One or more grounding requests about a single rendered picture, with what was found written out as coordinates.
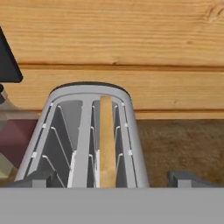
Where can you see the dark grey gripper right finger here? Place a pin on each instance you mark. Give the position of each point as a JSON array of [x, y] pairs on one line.
[[181, 178]]

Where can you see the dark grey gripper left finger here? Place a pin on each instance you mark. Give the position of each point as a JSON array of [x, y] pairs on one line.
[[40, 178]]

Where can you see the silver two-slot toaster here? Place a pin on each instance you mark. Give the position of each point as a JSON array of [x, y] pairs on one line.
[[82, 134]]

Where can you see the tan bread slice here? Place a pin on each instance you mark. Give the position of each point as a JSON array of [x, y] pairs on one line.
[[107, 143]]

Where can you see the black and clear blender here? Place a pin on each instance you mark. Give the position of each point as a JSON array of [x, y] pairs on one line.
[[8, 87]]

